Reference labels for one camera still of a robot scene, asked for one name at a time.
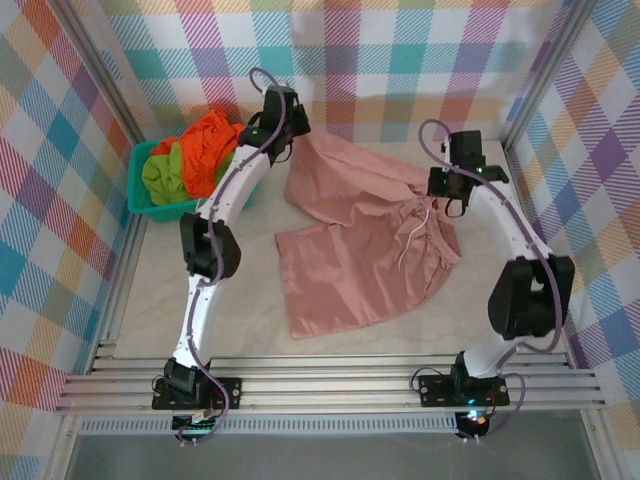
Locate aluminium frame leg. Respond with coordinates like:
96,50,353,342
582,409,617,480
47,414,82,480

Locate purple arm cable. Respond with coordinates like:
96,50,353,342
172,66,289,446
418,118,564,444

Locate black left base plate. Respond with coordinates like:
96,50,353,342
151,377,243,412

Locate pink shorts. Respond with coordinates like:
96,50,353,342
273,127,462,340

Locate right controller board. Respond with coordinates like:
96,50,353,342
454,409,494,441

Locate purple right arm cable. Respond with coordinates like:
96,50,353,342
418,118,564,444

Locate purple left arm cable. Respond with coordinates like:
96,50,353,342
172,66,289,446

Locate grey slotted cable duct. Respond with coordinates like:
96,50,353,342
77,417,460,436

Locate orange shorts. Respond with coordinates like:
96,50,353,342
151,108,247,199

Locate left controller board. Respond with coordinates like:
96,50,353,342
171,410,226,442

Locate aluminium corner post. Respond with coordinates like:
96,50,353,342
499,0,601,154
52,0,151,151

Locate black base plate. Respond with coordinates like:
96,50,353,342
151,377,243,412
417,372,511,409

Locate controller board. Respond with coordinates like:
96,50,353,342
454,409,494,441
171,410,226,442

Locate teal plastic basket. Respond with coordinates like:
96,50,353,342
127,139,261,225

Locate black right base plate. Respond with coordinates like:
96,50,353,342
417,372,511,409

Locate aluminium side rail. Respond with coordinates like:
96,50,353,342
87,214,151,376

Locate lime green shorts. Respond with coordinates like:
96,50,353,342
141,141,236,207

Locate aluminium rail frame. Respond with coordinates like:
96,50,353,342
52,339,609,416

